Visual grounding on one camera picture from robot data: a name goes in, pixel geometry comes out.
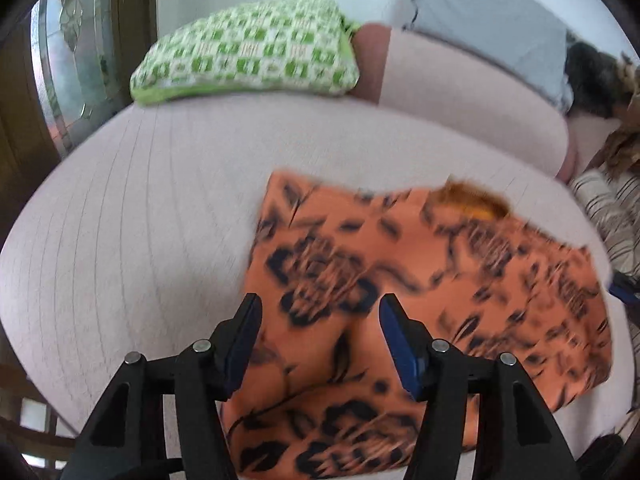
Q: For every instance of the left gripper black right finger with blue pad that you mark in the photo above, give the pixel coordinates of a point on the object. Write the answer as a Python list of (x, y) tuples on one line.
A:
[(517, 435)]

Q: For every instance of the dark furry item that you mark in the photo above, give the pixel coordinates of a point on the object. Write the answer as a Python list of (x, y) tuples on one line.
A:
[(601, 84)]

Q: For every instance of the grey blue pillow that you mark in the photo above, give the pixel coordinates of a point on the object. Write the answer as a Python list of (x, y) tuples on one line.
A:
[(520, 36)]

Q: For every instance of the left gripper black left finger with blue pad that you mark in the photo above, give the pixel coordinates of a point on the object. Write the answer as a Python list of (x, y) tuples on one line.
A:
[(157, 418)]

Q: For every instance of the orange black floral garment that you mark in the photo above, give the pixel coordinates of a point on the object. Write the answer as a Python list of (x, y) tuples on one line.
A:
[(321, 397)]

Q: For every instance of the brown patterned cloth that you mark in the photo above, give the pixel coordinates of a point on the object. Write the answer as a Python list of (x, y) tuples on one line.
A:
[(620, 151)]

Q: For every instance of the pink bolster pillow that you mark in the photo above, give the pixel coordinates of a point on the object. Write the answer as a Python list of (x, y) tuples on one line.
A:
[(429, 79)]

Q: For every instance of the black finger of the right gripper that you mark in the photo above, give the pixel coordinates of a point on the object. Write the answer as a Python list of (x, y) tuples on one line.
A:
[(625, 288)]

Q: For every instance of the green white patterned pillow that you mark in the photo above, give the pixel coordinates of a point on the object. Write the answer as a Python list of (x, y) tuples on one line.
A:
[(282, 45)]

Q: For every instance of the striped beige bedding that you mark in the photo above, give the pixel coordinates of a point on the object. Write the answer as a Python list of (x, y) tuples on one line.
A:
[(612, 206)]

